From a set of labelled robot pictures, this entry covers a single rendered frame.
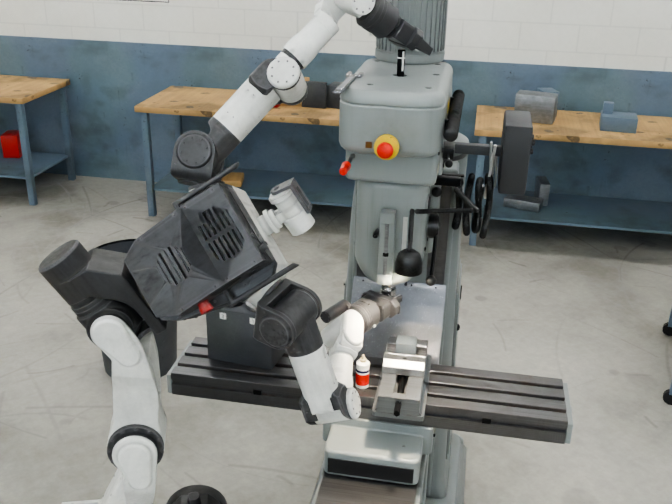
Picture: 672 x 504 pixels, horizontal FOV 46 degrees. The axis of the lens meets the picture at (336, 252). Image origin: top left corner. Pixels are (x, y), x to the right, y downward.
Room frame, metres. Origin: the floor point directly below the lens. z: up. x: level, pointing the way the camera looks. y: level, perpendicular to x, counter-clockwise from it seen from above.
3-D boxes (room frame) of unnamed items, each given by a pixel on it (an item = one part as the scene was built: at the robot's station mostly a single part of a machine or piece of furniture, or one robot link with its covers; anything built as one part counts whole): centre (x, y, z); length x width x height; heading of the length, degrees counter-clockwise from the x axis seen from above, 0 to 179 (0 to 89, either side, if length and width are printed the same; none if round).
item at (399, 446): (2.09, -0.16, 0.82); 0.50 x 0.35 x 0.12; 170
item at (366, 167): (2.14, -0.16, 1.68); 0.34 x 0.24 x 0.10; 170
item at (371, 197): (2.10, -0.16, 1.47); 0.21 x 0.19 x 0.32; 80
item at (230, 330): (2.21, 0.28, 1.06); 0.22 x 0.12 x 0.20; 73
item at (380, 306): (2.02, -0.10, 1.23); 0.13 x 0.12 x 0.10; 55
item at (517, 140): (2.33, -0.54, 1.62); 0.20 x 0.09 x 0.21; 170
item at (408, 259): (1.91, -0.19, 1.44); 0.07 x 0.07 x 0.06
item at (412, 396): (2.05, -0.21, 1.01); 0.35 x 0.15 x 0.11; 171
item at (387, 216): (1.99, -0.14, 1.45); 0.04 x 0.04 x 0.21; 80
